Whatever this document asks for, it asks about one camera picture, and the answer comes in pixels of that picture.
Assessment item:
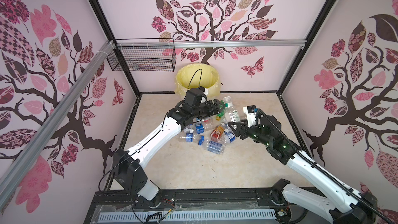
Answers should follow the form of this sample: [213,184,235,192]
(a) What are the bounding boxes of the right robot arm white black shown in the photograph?
[228,113,377,224]

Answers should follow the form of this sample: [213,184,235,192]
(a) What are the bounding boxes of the aluminium rail back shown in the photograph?
[117,39,307,48]

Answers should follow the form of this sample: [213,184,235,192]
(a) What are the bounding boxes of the black corrugated cable conduit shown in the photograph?
[256,108,398,224]

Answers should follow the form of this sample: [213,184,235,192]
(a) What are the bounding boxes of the white slotted cable duct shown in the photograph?
[97,209,276,224]

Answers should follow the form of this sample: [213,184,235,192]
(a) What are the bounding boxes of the clear bottle blue label white cap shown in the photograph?
[189,120,214,134]

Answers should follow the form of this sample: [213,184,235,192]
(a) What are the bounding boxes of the aluminium rail left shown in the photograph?
[1,40,115,207]

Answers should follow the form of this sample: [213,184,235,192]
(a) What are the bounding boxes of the green bottle near bin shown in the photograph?
[216,100,225,121]

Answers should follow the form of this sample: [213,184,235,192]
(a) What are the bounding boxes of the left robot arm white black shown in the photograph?
[110,87,225,206]

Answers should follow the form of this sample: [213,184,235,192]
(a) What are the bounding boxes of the yellow plastic bin liner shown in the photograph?
[174,63,221,98]

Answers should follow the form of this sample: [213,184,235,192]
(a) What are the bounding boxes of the soda water labelled bottle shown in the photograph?
[203,140,225,155]

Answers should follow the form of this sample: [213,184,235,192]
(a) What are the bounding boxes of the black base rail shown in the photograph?
[83,186,353,224]

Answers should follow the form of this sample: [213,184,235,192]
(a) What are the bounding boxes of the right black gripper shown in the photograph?
[228,118,271,148]

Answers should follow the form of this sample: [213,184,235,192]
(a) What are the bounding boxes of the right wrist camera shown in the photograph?
[243,105,257,127]

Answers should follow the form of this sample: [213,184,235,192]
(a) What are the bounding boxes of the small bottle blue label blue cap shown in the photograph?
[179,132,205,145]

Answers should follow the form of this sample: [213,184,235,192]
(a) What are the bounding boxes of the red yellow label bottle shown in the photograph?
[210,122,226,142]

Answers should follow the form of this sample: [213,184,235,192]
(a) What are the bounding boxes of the black wire mesh basket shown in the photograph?
[107,37,177,72]

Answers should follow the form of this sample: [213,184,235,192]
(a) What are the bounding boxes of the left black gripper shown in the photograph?
[192,98,225,119]

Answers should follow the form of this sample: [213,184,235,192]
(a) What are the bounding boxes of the clear bottle green cap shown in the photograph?
[222,96,240,123]

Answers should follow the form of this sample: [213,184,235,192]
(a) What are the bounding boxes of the aluminium rail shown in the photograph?
[117,39,307,48]
[1,40,115,207]

